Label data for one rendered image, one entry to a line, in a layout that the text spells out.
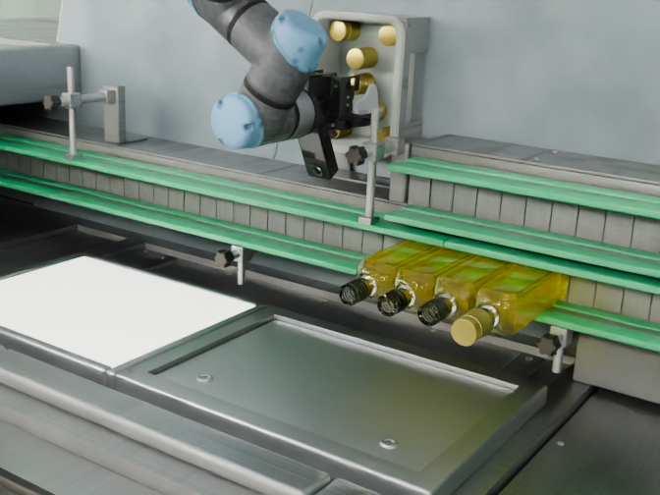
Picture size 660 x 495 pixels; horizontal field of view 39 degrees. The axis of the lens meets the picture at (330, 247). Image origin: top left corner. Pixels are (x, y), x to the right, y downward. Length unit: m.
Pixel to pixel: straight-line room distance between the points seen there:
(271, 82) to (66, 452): 0.53
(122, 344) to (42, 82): 0.78
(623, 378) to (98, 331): 0.75
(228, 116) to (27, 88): 0.79
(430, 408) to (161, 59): 0.97
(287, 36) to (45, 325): 0.57
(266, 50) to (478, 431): 0.55
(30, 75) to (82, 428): 0.95
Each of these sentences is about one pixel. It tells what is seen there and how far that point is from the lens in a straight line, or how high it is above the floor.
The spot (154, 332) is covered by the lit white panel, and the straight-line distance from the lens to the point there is 1.39.
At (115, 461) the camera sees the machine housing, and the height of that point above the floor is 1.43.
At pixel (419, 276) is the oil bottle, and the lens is 1.21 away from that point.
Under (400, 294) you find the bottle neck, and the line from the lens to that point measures 1.18.
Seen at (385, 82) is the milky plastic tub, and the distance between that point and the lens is 1.55.
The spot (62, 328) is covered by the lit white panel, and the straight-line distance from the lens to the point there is 1.42.
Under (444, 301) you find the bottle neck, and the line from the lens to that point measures 1.16.
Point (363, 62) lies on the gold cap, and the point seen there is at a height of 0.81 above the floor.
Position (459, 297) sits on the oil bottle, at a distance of 1.18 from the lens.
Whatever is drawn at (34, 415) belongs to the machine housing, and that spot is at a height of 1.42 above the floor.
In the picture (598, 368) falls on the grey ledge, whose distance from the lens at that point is 1.37.
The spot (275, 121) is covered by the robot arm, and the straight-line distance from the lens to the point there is 1.25.
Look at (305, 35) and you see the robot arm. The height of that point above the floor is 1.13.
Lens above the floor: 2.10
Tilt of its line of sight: 54 degrees down
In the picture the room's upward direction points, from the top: 111 degrees counter-clockwise
